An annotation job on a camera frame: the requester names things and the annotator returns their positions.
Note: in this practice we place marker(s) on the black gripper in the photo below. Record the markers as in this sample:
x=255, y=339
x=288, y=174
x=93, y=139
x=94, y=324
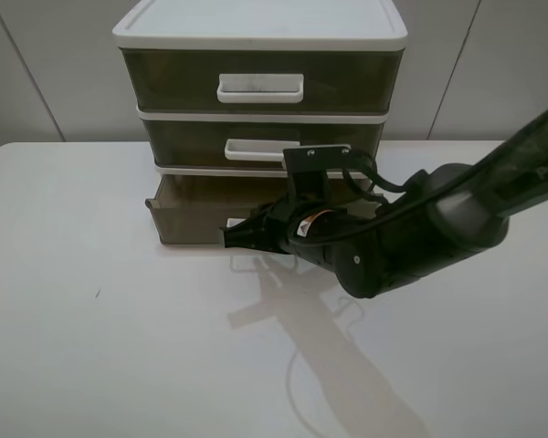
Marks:
x=311, y=235

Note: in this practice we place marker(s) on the dark translucent drawer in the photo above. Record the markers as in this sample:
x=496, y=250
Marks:
x=334, y=82
x=202, y=143
x=191, y=210

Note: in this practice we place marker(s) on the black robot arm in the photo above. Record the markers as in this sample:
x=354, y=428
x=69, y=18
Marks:
x=375, y=236

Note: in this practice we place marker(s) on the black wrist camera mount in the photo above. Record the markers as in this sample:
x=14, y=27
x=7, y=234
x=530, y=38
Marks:
x=307, y=170

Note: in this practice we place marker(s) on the white plastic drawer cabinet frame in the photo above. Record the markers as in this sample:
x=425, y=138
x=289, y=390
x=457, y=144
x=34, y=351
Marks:
x=327, y=26

